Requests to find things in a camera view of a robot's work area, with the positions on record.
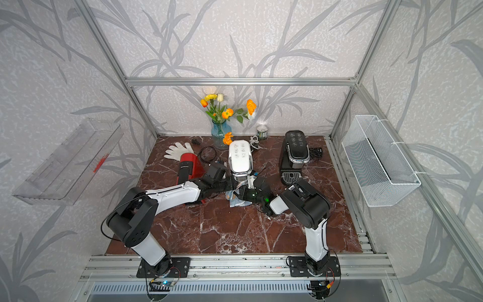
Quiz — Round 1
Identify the white wire basket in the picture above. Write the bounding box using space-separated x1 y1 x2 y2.
342 115 421 208

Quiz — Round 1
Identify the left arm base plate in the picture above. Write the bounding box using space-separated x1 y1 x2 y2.
136 257 191 279

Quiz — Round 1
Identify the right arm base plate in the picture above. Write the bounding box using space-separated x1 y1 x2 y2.
286 255 341 278

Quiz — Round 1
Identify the white work glove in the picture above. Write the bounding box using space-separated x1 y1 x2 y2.
164 142 194 161

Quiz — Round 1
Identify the colourful striped cloth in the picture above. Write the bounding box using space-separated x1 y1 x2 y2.
225 178 257 208

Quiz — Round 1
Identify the blue glass vase with flowers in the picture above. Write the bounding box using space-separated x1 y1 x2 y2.
199 93 257 150

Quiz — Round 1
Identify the white coffee machine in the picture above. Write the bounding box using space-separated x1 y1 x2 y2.
228 140 253 182

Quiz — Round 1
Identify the clear plastic wall shelf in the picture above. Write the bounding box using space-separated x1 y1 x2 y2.
13 118 123 206

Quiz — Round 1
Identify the red coffee machine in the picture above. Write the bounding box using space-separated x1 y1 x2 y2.
177 153 205 184

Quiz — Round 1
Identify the small green can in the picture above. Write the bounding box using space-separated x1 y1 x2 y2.
257 125 268 140

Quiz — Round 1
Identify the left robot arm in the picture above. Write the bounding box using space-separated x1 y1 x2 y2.
101 162 236 267

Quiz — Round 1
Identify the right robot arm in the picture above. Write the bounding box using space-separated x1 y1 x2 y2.
235 177 331 274

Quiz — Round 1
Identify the black coffee machine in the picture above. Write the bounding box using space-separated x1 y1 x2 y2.
279 130 310 186

